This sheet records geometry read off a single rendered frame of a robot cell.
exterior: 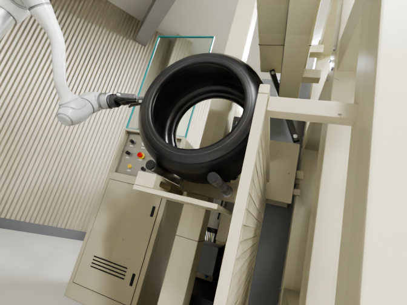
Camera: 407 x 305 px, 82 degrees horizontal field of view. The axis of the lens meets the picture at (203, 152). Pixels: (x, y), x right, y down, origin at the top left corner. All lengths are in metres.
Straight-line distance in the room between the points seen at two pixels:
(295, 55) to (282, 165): 0.50
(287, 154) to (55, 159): 3.23
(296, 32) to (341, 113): 0.74
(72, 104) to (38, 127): 2.60
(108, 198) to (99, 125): 2.16
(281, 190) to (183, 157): 0.51
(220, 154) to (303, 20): 0.61
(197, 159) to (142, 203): 0.93
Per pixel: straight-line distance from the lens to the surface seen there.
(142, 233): 1.76
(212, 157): 0.91
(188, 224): 1.31
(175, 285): 1.35
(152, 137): 1.03
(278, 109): 0.44
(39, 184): 3.85
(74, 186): 3.84
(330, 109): 0.45
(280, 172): 1.21
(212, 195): 1.26
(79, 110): 1.33
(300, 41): 1.16
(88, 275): 1.99
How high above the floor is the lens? 0.75
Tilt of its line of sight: 14 degrees up
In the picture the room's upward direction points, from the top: 15 degrees clockwise
